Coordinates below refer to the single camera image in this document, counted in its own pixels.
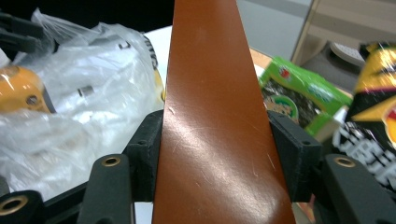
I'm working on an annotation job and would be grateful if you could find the brown leather strap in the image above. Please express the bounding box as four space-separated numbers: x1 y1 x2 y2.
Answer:
151 0 297 224

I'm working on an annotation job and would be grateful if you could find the black yellow snack bag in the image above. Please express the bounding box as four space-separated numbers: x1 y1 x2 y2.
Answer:
331 41 396 191

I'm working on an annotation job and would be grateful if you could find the light wooden desk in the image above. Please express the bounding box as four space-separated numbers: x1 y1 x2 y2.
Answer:
290 0 396 68

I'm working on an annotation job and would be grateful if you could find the clear plastic bag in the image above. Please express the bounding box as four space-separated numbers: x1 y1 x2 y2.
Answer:
0 7 166 201

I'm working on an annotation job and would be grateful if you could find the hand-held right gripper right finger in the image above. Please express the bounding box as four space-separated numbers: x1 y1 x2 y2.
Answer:
266 110 324 203

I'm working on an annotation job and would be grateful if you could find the green seaweed snack packet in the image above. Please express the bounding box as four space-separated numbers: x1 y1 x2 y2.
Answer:
258 55 355 138

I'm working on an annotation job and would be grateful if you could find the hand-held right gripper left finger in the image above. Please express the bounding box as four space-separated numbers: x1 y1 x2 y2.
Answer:
123 108 165 203

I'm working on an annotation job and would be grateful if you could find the black curtain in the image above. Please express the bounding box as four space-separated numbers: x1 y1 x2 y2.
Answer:
0 0 176 34

